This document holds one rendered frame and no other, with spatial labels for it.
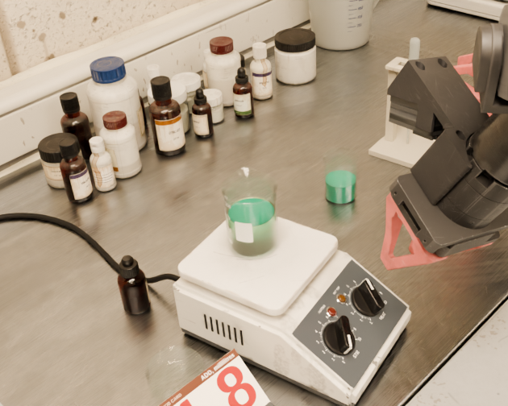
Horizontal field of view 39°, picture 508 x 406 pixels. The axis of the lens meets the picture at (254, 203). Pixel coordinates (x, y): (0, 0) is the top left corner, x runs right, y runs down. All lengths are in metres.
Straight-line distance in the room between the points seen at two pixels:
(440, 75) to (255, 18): 0.72
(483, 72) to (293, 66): 0.71
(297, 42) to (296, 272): 0.57
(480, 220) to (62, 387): 0.42
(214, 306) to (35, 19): 0.54
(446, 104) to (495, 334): 0.28
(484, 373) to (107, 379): 0.36
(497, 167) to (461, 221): 0.06
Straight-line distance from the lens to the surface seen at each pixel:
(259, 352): 0.68
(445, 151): 0.55
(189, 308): 0.70
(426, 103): 0.57
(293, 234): 0.71
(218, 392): 0.66
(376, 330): 0.69
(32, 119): 1.05
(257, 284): 0.66
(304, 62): 1.17
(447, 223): 0.57
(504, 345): 0.75
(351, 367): 0.66
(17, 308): 0.83
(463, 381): 0.71
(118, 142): 0.96
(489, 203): 0.55
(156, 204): 0.93
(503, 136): 0.52
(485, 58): 0.47
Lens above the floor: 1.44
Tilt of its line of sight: 36 degrees down
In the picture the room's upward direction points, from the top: 4 degrees counter-clockwise
